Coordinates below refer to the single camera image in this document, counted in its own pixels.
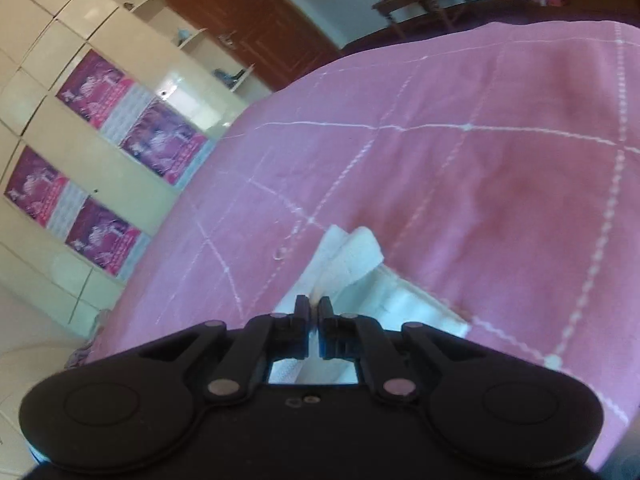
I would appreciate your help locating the small blue object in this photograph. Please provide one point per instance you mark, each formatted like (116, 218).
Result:
(184, 37)

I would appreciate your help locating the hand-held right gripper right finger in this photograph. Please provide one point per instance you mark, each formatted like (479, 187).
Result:
(326, 332)

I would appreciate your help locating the white pants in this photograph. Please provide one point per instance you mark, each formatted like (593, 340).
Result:
(352, 255)

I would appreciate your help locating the brown wooden door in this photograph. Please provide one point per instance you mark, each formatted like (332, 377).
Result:
(260, 10)

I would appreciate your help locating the cream wardrobe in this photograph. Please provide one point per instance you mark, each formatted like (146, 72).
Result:
(125, 30)

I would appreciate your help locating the pink checked bedspread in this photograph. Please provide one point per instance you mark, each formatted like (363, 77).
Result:
(500, 160)

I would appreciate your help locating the wooden chair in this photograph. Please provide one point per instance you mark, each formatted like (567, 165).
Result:
(420, 0)

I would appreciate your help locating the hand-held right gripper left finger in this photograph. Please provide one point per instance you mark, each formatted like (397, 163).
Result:
(302, 332)

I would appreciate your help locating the pink wall poster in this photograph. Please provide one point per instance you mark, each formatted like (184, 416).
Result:
(102, 240)
(162, 146)
(35, 191)
(92, 89)

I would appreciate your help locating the small dark object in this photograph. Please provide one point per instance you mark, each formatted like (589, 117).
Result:
(232, 77)

